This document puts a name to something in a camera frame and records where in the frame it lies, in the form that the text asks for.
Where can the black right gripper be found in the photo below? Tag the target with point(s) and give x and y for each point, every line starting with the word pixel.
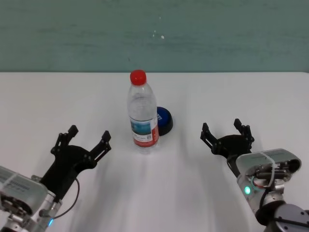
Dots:
pixel 233 147

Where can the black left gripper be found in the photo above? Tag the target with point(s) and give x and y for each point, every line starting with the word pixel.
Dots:
pixel 68 162

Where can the blue push button black base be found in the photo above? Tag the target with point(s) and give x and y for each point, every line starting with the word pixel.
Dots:
pixel 165 120

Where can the clear water bottle red cap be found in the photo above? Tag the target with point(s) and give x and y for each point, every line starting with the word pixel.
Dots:
pixel 142 116

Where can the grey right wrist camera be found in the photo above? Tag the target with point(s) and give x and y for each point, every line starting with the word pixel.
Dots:
pixel 265 159

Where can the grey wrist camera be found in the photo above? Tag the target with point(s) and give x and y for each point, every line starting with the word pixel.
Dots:
pixel 265 159
pixel 19 186

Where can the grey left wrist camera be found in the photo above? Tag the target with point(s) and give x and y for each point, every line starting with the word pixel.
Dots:
pixel 19 186

